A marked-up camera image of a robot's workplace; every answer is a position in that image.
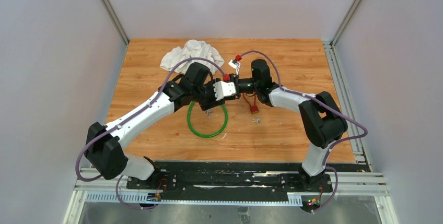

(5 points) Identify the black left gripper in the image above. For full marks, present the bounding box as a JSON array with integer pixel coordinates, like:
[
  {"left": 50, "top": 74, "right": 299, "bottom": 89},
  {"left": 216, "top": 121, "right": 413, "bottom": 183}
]
[{"left": 193, "top": 78, "right": 226, "bottom": 111}]

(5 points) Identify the silver key bunch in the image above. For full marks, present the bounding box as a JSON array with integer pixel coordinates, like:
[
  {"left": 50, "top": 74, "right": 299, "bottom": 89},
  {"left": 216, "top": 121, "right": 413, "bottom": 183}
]
[{"left": 206, "top": 110, "right": 212, "bottom": 119}]

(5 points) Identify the green cable lock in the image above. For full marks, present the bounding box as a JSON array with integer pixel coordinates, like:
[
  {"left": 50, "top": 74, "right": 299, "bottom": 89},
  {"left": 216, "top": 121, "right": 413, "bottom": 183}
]
[{"left": 186, "top": 102, "right": 229, "bottom": 138}]

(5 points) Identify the red cable lock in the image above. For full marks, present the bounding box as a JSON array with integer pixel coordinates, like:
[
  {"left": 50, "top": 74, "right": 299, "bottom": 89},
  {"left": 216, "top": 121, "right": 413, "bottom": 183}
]
[{"left": 242, "top": 93, "right": 259, "bottom": 114}]

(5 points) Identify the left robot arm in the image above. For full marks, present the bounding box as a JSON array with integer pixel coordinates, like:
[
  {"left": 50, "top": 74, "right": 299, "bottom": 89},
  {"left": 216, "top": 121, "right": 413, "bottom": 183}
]
[{"left": 77, "top": 63, "right": 237, "bottom": 189}]

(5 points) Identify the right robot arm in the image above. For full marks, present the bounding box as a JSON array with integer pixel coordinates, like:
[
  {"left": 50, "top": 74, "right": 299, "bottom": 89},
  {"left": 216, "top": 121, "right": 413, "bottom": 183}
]
[{"left": 224, "top": 59, "right": 348, "bottom": 191}]

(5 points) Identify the white crumpled cloth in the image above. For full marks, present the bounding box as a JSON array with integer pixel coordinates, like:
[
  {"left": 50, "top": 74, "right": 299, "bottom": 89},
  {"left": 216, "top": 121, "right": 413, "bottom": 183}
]
[{"left": 159, "top": 39, "right": 225, "bottom": 71}]

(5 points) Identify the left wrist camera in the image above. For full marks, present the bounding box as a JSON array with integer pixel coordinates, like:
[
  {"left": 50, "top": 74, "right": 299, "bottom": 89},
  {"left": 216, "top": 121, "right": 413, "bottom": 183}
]
[{"left": 213, "top": 81, "right": 237, "bottom": 101}]

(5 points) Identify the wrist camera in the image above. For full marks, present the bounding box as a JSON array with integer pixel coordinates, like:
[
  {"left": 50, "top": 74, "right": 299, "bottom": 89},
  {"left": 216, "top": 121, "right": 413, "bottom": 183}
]
[
  {"left": 228, "top": 58, "right": 241, "bottom": 76},
  {"left": 213, "top": 81, "right": 237, "bottom": 101}
]

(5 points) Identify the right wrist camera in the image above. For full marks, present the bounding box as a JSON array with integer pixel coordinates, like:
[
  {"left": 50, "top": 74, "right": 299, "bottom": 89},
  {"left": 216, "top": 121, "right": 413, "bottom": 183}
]
[{"left": 228, "top": 58, "right": 241, "bottom": 76}]

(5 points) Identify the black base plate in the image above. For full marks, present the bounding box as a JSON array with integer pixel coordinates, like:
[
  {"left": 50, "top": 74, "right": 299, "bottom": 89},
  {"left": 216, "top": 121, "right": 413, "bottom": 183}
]
[{"left": 93, "top": 159, "right": 368, "bottom": 203}]

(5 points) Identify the aluminium frame post right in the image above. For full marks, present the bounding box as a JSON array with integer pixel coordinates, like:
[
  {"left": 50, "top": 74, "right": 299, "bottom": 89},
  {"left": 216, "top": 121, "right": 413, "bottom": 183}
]
[{"left": 330, "top": 0, "right": 363, "bottom": 48}]

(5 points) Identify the aluminium frame post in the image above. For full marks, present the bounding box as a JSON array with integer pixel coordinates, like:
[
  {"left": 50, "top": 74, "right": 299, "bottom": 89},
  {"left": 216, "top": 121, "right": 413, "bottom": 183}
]
[
  {"left": 330, "top": 0, "right": 363, "bottom": 48},
  {"left": 100, "top": 0, "right": 130, "bottom": 47}
]

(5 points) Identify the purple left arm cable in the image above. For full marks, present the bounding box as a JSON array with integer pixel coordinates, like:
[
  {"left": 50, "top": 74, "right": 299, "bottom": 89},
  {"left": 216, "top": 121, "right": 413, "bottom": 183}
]
[{"left": 75, "top": 57, "right": 231, "bottom": 211}]

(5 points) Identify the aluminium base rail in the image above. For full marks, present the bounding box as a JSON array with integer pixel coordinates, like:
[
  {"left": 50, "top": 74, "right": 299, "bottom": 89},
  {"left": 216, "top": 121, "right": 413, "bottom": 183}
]
[{"left": 64, "top": 163, "right": 398, "bottom": 223}]

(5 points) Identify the aluminium frame post left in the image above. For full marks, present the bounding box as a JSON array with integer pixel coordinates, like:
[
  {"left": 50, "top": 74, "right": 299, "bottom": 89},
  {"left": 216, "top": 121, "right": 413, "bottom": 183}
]
[{"left": 100, "top": 0, "right": 130, "bottom": 47}]

